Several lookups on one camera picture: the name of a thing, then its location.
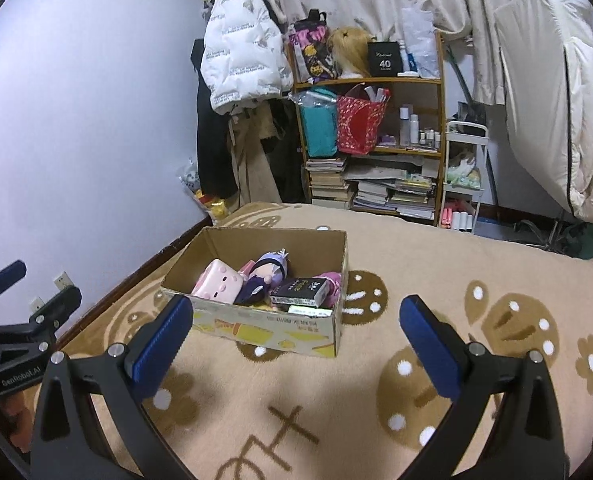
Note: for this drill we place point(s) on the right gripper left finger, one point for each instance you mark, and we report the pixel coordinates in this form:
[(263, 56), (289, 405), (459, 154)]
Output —
[(68, 440)]

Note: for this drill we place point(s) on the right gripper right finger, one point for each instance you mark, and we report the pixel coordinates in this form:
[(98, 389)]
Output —
[(526, 440)]

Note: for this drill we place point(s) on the pink square face plush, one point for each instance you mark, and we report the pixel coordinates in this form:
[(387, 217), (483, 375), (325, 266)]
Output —
[(218, 282)]

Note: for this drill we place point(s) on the pink packaged cloth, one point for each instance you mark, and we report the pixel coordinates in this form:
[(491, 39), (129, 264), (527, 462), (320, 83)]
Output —
[(247, 268)]

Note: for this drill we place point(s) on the purple haired doll plush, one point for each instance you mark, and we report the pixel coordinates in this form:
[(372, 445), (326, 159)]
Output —
[(270, 270)]

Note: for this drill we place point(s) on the black face mask box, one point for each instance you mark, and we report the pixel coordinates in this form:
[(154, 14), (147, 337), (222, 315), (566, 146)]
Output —
[(300, 292)]

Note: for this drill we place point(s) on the pink fuzzy plush toy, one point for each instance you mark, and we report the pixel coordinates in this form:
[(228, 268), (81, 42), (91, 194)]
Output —
[(333, 279)]

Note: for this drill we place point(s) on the green tissue pack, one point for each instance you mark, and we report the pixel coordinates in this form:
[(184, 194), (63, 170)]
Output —
[(310, 312)]

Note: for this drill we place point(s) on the open cardboard box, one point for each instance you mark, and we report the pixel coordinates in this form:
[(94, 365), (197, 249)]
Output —
[(264, 325)]

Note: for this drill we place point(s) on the plastic bag of toys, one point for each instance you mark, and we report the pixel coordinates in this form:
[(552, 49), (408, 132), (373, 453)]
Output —
[(188, 175)]

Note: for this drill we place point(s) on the black hanging coat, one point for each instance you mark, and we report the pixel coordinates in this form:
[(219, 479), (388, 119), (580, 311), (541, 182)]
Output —
[(214, 161)]

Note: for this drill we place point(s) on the beige trench coat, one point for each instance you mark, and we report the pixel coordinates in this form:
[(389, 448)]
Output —
[(252, 173)]

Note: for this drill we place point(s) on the right pile of books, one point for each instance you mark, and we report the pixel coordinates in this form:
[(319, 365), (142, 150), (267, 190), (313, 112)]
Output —
[(399, 185)]

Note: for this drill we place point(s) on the left stack of books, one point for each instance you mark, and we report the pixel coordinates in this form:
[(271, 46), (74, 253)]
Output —
[(327, 184)]

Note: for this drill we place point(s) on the white rolling cart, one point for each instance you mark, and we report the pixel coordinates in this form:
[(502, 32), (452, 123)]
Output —
[(465, 181)]

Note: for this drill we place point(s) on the white puffer jacket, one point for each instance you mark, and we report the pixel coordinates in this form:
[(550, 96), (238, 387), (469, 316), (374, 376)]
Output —
[(244, 62)]

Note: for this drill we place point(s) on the wooden bookshelf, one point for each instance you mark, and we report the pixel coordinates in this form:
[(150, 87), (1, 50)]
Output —
[(414, 121)]

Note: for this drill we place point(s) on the teal gift bag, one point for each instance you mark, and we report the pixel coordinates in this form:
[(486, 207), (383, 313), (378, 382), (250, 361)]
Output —
[(319, 111)]

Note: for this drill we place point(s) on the red gift bag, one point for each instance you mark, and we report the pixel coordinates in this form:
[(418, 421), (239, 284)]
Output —
[(360, 112)]

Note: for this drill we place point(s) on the pink black patterned bag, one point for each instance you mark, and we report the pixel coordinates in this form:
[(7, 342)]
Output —
[(312, 57)]

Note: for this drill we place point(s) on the cream hanging garment bag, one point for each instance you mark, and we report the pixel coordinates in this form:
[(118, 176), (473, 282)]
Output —
[(546, 50)]

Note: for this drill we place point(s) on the blonde wig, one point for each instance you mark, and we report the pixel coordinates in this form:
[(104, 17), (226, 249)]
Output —
[(349, 47)]

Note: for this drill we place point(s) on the black box number 40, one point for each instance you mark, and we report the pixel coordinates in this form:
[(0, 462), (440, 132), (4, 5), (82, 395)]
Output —
[(384, 58)]

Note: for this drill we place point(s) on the white plastic bag on shelf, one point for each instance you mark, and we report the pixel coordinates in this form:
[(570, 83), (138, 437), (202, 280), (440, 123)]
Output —
[(419, 37)]

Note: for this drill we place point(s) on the lower wall socket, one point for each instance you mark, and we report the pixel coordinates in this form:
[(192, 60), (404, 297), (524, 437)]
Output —
[(36, 304)]

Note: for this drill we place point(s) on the wall socket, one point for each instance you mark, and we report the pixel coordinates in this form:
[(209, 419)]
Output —
[(63, 281), (36, 304)]

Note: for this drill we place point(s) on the upper wall socket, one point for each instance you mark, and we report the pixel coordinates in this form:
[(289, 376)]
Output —
[(63, 281)]

